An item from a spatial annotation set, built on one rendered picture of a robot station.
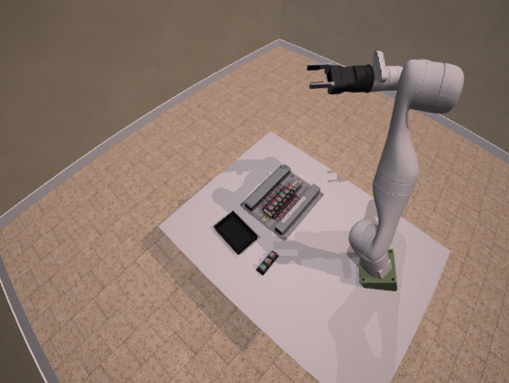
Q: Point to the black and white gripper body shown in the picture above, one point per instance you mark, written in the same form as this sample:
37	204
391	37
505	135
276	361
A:
360	79

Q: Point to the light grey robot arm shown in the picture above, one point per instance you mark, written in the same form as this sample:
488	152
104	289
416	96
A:
422	85

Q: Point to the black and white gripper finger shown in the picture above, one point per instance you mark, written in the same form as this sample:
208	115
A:
317	85
319	66

